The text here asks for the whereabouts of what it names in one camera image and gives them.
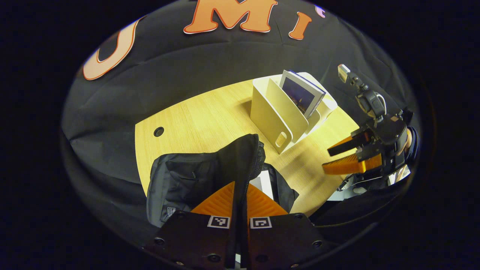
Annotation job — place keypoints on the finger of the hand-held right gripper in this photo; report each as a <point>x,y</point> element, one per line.
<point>348,144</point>
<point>352,165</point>

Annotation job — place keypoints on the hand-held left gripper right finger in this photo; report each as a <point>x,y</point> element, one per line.
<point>285,240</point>

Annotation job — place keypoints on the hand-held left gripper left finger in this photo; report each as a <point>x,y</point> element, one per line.
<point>187,240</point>

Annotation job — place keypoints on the black schoolbag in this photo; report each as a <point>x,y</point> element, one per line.
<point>195,176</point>

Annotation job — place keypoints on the blue book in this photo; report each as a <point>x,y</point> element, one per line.
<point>298,95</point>

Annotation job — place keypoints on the white bookshelf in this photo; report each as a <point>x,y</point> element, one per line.
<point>268,112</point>

